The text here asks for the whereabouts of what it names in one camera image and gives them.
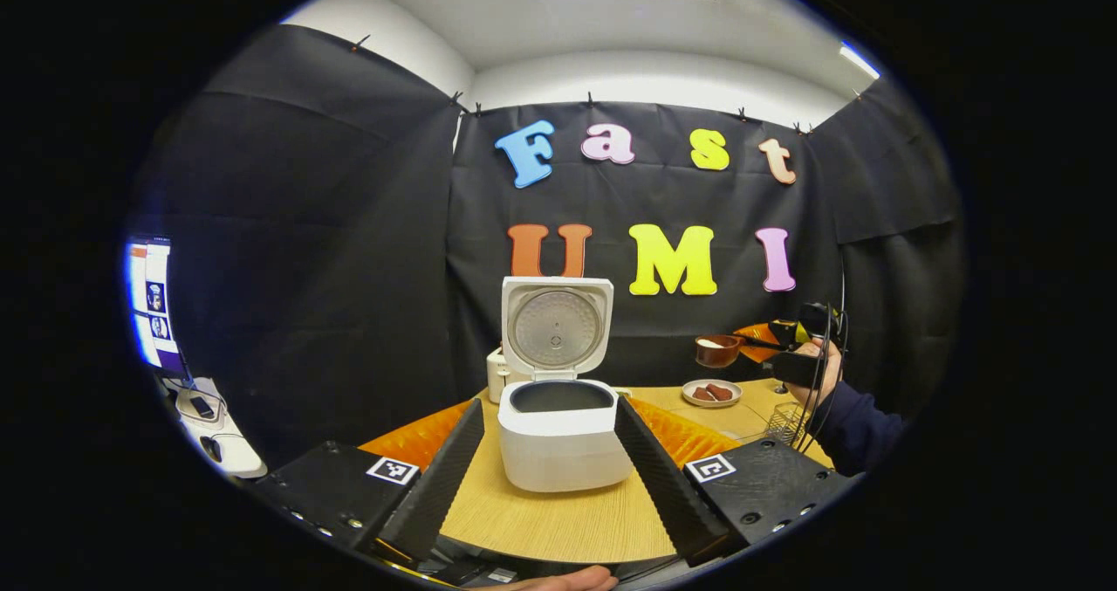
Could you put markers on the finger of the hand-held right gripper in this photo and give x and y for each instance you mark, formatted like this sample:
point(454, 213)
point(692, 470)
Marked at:
point(768, 333)

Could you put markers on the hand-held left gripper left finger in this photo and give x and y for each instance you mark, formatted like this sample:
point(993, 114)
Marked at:
point(436, 486)

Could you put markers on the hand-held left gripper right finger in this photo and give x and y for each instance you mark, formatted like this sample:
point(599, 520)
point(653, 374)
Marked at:
point(668, 486)

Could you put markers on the brown wooden spoon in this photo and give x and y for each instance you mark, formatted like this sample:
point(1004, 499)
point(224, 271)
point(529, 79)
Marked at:
point(717, 355)

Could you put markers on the white rice cooker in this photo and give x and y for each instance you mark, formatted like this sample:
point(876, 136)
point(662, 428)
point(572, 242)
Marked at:
point(558, 443)

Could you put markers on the brown meat patty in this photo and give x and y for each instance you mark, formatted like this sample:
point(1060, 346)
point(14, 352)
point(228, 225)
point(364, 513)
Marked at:
point(721, 392)
point(700, 393)

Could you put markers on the white round plate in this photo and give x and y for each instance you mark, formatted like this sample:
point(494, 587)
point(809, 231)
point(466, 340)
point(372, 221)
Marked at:
point(711, 403)

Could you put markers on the white toaster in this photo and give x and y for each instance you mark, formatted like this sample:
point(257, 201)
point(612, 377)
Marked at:
point(496, 377)

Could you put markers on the white side desk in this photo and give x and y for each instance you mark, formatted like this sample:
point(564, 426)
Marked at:
point(240, 456)

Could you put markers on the black smartphone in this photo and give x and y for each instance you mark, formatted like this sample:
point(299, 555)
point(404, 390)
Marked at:
point(201, 406)

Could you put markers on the black backdrop cloth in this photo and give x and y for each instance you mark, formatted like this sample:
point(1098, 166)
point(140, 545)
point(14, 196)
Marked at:
point(305, 268)

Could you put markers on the small ceiling light panel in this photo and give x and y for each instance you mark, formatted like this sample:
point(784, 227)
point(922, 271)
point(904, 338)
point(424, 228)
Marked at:
point(860, 60)

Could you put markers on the computer monitor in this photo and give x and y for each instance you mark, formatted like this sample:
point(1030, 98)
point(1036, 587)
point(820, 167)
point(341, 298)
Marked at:
point(157, 312)

